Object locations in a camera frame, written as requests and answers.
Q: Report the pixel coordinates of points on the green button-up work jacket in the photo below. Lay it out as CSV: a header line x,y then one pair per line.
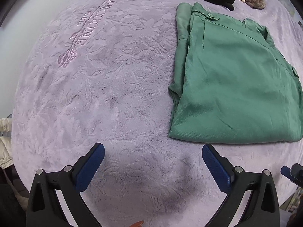
x,y
236,80

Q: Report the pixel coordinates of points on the purple embossed blanket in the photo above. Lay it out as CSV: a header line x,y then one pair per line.
x,y
106,87

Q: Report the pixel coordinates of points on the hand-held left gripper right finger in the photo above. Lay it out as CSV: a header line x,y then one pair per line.
x,y
216,167

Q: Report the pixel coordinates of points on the person's left hand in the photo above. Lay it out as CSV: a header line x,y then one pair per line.
x,y
137,224

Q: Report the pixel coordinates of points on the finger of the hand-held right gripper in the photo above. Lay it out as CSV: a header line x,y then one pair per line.
x,y
297,168
286,171

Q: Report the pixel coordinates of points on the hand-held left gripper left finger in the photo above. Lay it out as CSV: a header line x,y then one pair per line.
x,y
91,165

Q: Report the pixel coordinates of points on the cream down jacket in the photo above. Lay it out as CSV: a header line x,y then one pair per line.
x,y
4,144

